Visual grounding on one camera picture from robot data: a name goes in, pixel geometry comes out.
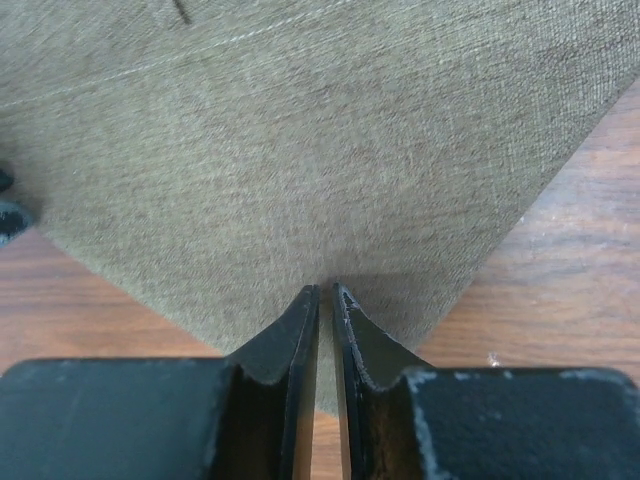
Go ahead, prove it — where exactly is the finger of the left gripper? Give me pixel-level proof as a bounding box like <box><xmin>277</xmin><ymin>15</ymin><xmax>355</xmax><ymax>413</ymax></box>
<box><xmin>0</xmin><ymin>198</ymin><xmax>33</xmax><ymax>247</ymax></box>

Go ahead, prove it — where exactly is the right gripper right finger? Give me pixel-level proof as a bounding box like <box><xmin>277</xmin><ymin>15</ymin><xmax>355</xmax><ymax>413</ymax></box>
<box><xmin>331</xmin><ymin>283</ymin><xmax>429</xmax><ymax>479</ymax></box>

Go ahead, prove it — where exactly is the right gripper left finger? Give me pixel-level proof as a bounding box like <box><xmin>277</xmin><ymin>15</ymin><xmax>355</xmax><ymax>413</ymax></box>
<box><xmin>207</xmin><ymin>285</ymin><xmax>320</xmax><ymax>479</ymax></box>

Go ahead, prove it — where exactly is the brown cloth napkin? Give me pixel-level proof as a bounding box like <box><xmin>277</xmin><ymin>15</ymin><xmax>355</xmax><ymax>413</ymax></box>
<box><xmin>0</xmin><ymin>0</ymin><xmax>640</xmax><ymax>416</ymax></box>

